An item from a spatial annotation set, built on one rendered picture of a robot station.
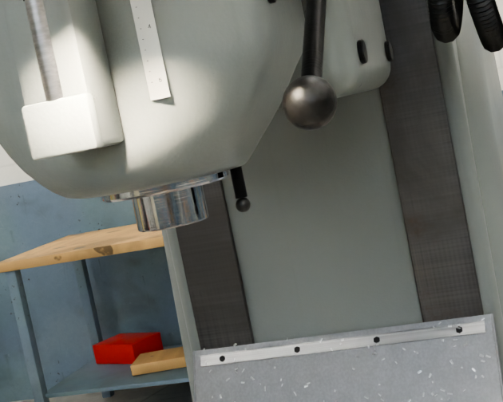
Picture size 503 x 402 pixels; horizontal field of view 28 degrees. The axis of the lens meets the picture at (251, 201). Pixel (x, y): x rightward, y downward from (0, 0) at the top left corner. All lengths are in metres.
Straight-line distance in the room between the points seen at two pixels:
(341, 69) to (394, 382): 0.39
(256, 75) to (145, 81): 0.07
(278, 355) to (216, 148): 0.49
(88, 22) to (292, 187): 0.50
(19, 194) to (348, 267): 4.61
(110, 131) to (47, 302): 5.07
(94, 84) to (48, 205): 4.95
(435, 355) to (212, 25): 0.54
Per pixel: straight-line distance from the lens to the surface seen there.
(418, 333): 1.02
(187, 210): 0.64
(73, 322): 5.57
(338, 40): 0.73
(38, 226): 5.54
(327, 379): 1.03
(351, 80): 0.73
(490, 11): 0.82
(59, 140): 0.54
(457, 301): 1.01
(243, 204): 0.64
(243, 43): 0.58
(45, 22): 0.55
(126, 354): 5.03
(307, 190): 1.02
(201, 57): 0.56
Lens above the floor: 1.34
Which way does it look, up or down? 5 degrees down
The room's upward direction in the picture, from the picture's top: 11 degrees counter-clockwise
